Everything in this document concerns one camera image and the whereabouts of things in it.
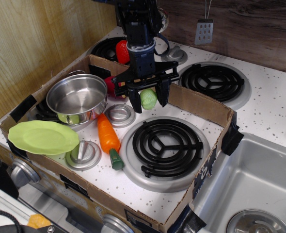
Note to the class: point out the black front left burner coil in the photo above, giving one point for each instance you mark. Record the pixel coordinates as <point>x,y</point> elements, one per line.
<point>45,113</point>

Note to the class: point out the light green toy broccoli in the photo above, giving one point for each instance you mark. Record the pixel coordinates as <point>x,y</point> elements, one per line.
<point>148,99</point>

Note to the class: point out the silver centre stove knob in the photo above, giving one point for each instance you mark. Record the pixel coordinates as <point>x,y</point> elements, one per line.
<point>120,115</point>

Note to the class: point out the silver stove knob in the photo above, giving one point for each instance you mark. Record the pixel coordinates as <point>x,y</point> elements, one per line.
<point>84,156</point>
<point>175,54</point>
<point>120,115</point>

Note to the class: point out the red halved toy fruit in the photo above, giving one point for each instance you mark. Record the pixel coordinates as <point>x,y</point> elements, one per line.
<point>110,87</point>

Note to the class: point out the silver oven knob left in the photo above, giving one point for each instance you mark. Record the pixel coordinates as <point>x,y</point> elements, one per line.
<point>23,174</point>

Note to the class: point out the black back right burner coil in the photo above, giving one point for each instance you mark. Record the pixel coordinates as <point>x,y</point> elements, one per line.
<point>216,81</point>

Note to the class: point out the black back left burner coil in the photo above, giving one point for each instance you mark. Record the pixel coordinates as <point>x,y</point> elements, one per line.
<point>106,48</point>

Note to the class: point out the silver back stove knob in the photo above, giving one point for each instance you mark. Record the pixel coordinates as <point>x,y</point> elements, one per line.
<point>175,54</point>

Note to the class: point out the black burner coil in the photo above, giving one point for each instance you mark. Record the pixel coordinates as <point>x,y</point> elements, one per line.
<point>216,81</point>
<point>45,113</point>
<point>106,48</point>
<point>167,148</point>

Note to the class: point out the orange toy carrot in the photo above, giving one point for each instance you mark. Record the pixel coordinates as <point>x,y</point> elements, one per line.
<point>109,141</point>

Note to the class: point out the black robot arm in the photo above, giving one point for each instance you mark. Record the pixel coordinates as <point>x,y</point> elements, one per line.
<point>141,21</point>

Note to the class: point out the light green plastic plate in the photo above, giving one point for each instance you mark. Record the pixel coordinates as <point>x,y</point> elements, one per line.
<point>43,137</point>

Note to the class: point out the orange object bottom left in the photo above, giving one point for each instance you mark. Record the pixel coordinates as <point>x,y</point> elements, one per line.
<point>37,221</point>

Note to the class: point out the silver front stove knob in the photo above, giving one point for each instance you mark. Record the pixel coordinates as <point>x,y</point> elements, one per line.
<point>84,156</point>

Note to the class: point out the silver sink drain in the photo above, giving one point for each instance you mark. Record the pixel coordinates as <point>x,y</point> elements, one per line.
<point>255,221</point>

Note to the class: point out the hanging silver strainer ladle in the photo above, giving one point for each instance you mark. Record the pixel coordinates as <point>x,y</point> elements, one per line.
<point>164,19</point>

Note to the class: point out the silver metal sink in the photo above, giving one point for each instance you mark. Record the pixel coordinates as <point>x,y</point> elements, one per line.
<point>252,177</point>

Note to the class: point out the silver oven knob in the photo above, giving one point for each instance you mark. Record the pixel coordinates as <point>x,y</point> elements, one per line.
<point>23,174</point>
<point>112,224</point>

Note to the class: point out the hanging silver slotted spatula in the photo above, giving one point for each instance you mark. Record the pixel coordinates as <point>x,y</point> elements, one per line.
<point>204,29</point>

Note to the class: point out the red toy strawberry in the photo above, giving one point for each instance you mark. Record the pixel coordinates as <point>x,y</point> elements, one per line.
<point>122,53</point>

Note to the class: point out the silver metal pot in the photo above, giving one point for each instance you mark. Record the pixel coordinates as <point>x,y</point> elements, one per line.
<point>78,99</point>

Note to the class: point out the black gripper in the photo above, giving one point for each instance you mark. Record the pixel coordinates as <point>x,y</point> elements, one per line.
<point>144,72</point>

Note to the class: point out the black front right burner coil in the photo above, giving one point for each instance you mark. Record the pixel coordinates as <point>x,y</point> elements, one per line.
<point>167,148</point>

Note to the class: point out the silver oven knob middle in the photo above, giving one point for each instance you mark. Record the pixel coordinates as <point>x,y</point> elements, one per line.
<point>112,224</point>

